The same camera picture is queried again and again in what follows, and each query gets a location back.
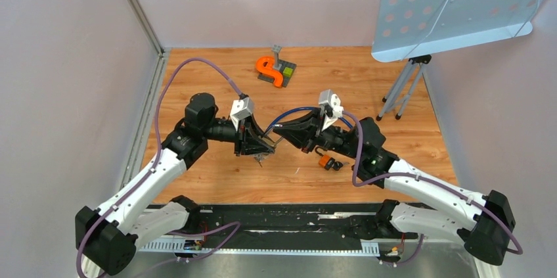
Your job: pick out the black key bunch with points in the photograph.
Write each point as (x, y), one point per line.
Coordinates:
(337, 165)

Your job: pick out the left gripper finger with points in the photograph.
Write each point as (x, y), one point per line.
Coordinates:
(253, 127)
(260, 147)

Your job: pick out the perforated metal music stand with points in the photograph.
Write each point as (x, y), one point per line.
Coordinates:
(413, 30)

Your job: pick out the orange S-shaped toy base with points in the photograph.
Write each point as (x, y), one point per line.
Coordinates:
(274, 70)

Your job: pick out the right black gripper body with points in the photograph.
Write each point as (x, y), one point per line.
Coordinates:
(324, 139)

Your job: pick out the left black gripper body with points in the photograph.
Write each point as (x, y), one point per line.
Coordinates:
(242, 135)

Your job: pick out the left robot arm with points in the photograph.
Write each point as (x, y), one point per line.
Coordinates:
(111, 234)

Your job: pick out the blue cable lock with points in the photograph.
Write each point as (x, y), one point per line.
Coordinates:
(287, 112)

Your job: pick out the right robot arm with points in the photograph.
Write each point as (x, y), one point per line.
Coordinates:
(482, 223)

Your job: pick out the large brass padlock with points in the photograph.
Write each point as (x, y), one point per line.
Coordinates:
(271, 142)

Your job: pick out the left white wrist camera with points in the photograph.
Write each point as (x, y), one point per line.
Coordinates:
(240, 110)

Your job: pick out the orange small padlock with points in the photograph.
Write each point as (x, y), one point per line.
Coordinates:
(325, 161)

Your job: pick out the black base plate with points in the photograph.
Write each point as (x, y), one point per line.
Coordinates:
(350, 229)

